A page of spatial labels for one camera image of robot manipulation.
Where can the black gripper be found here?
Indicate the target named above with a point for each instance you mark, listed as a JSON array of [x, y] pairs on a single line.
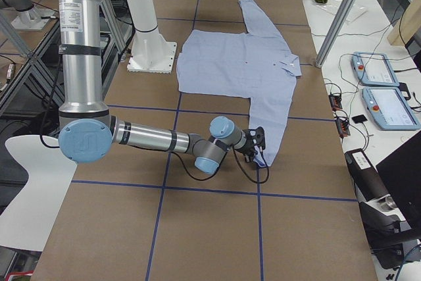
[[248, 149]]

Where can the light blue striped shirt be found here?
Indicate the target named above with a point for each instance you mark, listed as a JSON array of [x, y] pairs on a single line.
[[257, 65]]

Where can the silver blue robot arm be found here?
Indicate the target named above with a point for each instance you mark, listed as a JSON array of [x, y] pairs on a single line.
[[88, 129], [29, 16]]

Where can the orange circuit board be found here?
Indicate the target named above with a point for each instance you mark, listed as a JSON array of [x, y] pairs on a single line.
[[342, 125], [335, 102]]

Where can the small black square pad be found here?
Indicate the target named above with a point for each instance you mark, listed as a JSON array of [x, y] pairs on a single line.
[[359, 119]]

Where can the black brown box device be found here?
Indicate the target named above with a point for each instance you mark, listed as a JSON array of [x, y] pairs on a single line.
[[365, 175]]

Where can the lower blue teach pendant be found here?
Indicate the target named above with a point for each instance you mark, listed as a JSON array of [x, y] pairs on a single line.
[[389, 109]]

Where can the blue teach pendant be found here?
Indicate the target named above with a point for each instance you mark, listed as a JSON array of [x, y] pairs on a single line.
[[389, 109], [373, 69]]

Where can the upper blue teach pendant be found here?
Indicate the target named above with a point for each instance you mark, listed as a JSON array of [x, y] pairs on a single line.
[[373, 69]]

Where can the black monitor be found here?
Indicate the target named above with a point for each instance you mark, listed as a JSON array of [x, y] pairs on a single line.
[[400, 173]]

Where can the wooden plank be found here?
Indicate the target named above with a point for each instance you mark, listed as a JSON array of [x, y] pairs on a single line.
[[407, 25]]

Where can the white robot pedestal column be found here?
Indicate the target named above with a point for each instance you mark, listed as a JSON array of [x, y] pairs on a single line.
[[150, 51]]

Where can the aluminium frame post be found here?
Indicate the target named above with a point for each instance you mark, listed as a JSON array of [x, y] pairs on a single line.
[[337, 23]]

